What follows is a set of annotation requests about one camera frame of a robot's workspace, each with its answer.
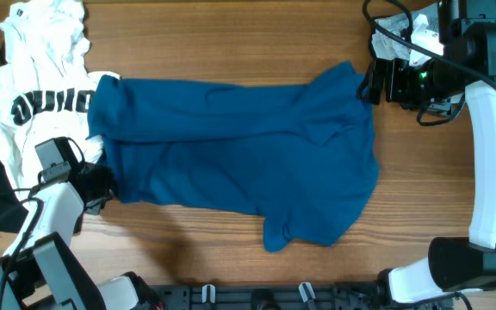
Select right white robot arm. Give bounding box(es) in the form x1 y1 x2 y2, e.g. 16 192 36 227
357 1 496 309

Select teal blue polo shirt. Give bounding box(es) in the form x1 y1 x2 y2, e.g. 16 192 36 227
88 62 379 252

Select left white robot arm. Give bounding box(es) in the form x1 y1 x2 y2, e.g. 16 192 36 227
0 137 165 309

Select light blue folded jeans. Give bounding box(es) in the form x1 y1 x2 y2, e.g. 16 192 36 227
370 10 441 61

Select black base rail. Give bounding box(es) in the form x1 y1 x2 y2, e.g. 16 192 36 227
153 282 454 310

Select white t-shirt black lettering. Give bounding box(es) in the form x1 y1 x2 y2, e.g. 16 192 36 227
0 0 103 200

